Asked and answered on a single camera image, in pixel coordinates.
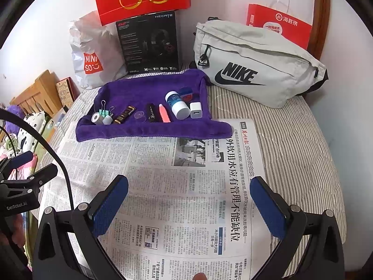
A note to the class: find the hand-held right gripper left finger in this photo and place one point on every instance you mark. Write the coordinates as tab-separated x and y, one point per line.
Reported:
112	204

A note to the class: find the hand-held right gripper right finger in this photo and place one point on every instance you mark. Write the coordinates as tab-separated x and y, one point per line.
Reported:
266	207

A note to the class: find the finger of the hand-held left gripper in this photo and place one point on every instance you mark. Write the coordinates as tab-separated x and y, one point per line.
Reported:
43	173
22	159

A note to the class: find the white tape roll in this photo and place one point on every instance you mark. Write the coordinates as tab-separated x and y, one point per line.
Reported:
96	118

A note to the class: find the green binder clip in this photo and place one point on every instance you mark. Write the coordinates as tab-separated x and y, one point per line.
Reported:
102	112

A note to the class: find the black and gold lighter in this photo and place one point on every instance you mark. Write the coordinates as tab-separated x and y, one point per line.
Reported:
123	115

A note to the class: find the clear plastic cap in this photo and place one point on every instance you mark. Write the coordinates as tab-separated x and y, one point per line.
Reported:
137	116

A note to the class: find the black cosmetic tube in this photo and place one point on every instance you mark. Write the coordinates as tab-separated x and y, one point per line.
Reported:
151	112

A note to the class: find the pink tube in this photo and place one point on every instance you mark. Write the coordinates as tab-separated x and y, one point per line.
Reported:
164	114

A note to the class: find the white and blue bottle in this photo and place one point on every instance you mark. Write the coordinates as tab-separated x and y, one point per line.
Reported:
177	105

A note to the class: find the white charger plug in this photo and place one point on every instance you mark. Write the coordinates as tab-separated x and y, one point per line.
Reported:
196	110

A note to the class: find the red and blue round case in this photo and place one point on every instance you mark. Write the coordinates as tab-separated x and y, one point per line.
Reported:
186	93

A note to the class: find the person's left hand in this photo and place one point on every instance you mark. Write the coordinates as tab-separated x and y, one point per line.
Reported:
19	233

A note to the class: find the person's right hand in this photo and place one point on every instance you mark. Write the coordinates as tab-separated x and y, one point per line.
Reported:
199	277

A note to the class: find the white floral cloth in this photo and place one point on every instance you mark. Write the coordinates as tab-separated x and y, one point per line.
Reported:
32	125

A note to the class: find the purple plush toy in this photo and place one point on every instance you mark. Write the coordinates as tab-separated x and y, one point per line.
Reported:
14	113

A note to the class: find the newspaper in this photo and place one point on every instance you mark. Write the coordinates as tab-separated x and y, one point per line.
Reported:
174	195

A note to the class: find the light wooden headboard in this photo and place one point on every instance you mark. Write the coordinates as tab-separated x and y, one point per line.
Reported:
35	90

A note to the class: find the brown patterned book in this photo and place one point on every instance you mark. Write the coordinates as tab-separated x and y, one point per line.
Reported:
65	92

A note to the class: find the purple towel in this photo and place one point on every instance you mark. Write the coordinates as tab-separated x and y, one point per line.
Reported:
131	93

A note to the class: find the white plastic shopping bag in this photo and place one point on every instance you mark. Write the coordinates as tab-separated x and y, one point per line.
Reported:
87	43

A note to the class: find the grey waist bag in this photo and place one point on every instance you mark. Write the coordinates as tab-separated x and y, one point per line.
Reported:
262	55

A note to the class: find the black headset box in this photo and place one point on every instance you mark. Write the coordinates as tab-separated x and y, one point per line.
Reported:
134	49

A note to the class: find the brown wooden bed frame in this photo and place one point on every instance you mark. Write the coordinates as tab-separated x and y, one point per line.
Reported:
322	11

